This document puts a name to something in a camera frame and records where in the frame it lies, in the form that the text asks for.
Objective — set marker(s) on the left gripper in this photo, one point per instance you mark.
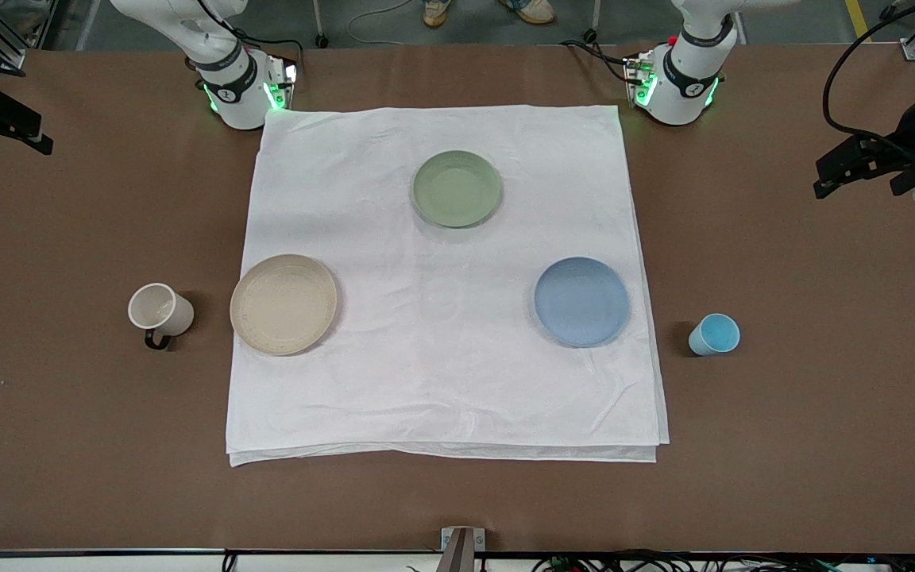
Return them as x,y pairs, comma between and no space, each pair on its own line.
913,129

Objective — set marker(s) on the light blue cup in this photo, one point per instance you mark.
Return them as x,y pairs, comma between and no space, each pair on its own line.
716,334

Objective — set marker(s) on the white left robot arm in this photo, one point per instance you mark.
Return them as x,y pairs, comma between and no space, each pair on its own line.
684,75

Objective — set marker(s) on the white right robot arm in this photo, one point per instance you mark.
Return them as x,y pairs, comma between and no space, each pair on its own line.
231,79

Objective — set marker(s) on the blue plate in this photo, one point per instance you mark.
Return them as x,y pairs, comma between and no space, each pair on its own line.
582,302

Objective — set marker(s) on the beige plate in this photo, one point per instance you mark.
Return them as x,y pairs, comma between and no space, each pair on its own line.
283,304

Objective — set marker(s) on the green plate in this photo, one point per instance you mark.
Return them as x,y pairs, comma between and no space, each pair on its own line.
457,189

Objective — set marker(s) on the metal stand leg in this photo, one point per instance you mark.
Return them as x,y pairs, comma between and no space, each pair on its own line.
320,24
592,22

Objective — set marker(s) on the tan shoe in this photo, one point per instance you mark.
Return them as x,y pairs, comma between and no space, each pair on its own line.
437,11
529,9

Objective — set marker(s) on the white cloth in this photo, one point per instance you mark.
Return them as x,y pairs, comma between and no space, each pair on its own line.
442,318

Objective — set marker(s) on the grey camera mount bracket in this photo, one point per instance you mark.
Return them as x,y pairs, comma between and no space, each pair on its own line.
462,548

